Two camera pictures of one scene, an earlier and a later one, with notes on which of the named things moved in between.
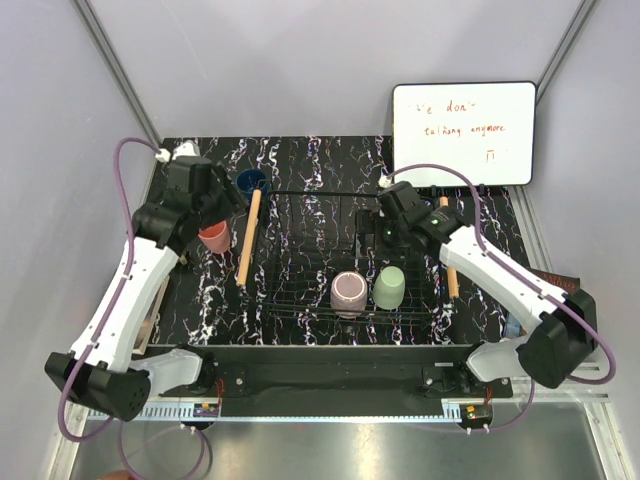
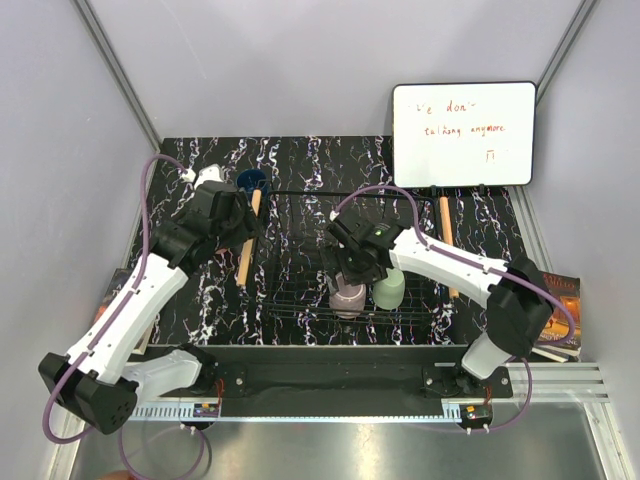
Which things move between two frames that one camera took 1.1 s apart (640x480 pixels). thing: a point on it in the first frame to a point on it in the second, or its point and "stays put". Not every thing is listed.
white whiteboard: [485, 129] stays put
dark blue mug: [252, 179] stays put
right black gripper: [369, 222] to [374, 274]
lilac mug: [348, 294] stays put
